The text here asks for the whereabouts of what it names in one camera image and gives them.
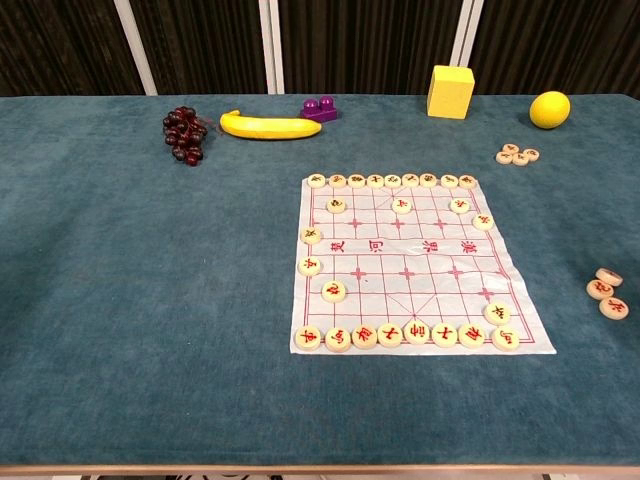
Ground teal table cloth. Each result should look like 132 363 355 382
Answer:
0 93 640 469

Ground dark slatted screen panel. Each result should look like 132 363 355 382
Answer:
272 0 481 96
464 0 640 99
129 0 284 96
0 0 156 97

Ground purple building block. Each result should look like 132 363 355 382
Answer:
300 95 339 123

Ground yellow cuboid block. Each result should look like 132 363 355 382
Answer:
427 64 476 121

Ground yellow banana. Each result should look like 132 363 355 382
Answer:
219 109 323 141

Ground dark red grape bunch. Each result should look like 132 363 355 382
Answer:
162 105 209 166

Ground white xiangqi board sheet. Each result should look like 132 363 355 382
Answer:
289 175 558 357

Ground yellow lemon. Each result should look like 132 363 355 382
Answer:
529 91 572 130

